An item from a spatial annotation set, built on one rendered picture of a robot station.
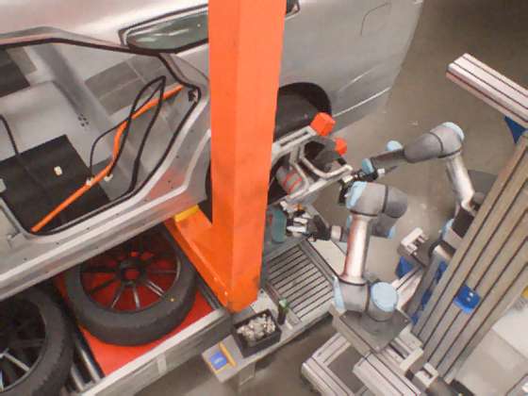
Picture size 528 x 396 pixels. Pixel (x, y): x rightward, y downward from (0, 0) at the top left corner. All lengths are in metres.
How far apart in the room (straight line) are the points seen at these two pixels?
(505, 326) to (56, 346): 1.96
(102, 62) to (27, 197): 0.83
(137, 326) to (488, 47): 3.77
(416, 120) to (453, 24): 1.23
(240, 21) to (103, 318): 1.87
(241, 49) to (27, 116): 1.87
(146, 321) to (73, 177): 0.81
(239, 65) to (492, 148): 3.23
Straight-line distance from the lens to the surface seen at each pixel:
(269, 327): 3.06
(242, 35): 1.77
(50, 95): 3.53
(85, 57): 3.61
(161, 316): 3.17
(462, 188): 2.97
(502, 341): 2.53
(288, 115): 3.02
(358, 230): 2.60
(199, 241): 3.07
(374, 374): 2.85
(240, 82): 1.89
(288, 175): 3.12
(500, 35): 5.83
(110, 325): 3.18
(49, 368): 3.14
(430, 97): 5.05
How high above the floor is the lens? 3.33
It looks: 52 degrees down
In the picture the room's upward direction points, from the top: 4 degrees clockwise
